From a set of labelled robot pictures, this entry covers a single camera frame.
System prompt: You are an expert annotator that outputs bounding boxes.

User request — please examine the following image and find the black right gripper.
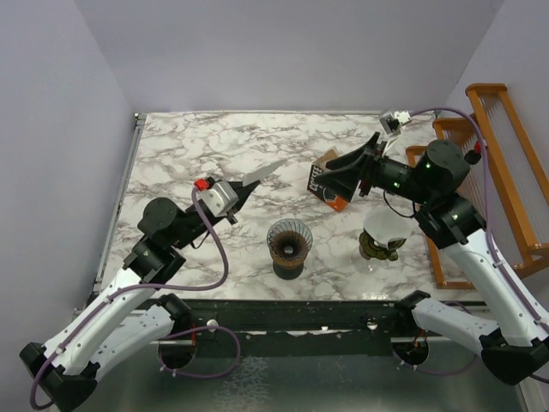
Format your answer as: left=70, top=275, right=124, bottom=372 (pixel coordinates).
left=315, top=131, right=435, bottom=205

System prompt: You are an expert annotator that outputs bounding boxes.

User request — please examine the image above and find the white paper coffee filter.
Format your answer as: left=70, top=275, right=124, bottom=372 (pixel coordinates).
left=363, top=208, right=415, bottom=251

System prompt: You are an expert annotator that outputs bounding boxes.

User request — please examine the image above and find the grey ribbed glass dripper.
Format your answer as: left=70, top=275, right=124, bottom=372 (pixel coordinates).
left=267, top=218, right=313, bottom=253

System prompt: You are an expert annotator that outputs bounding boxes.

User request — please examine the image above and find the round wooden dripper base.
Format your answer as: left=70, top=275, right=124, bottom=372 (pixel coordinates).
left=270, top=250, right=308, bottom=269

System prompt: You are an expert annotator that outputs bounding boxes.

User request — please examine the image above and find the green glass dripper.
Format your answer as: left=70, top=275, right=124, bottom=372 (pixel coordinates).
left=359, top=231, right=406, bottom=262

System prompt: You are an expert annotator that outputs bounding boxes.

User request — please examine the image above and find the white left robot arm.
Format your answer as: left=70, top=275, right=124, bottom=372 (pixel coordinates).
left=20, top=178, right=260, bottom=411

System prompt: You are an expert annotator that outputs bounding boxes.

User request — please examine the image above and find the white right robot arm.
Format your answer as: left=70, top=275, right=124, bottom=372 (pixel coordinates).
left=316, top=134, right=548, bottom=385

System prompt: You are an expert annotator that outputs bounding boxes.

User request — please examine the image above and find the coffee paper filter box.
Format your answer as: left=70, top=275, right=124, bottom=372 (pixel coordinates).
left=307, top=157, right=349, bottom=212

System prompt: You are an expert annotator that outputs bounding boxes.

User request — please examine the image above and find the red and black bottle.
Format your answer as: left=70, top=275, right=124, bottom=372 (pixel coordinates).
left=464, top=142, right=484, bottom=166

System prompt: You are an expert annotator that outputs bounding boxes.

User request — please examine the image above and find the orange wooden rack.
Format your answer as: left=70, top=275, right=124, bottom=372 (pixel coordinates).
left=432, top=83, right=548, bottom=279

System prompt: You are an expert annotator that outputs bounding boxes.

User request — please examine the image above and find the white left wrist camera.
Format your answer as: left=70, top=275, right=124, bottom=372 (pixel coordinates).
left=195, top=178, right=238, bottom=217

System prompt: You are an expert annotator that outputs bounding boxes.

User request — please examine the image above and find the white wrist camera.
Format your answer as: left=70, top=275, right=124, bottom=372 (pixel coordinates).
left=195, top=178, right=238, bottom=217
left=378, top=110, right=412, bottom=155

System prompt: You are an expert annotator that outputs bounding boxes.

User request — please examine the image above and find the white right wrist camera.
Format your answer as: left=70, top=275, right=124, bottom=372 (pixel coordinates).
left=378, top=110, right=412, bottom=155

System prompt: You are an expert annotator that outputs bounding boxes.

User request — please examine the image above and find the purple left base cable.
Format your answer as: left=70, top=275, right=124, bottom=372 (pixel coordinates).
left=158, top=324, right=243, bottom=380

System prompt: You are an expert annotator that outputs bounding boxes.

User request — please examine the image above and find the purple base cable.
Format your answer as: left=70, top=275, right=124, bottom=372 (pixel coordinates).
left=158, top=324, right=243, bottom=380
left=396, top=300, right=481, bottom=375

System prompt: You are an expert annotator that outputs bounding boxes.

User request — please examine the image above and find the black front table rail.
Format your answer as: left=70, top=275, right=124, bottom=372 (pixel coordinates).
left=185, top=299, right=419, bottom=359

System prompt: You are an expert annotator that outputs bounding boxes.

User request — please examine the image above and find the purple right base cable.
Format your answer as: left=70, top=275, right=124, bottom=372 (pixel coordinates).
left=396, top=300, right=481, bottom=375

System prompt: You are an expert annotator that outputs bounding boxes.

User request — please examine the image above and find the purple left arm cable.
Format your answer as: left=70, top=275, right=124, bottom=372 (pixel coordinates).
left=30, top=188, right=229, bottom=409

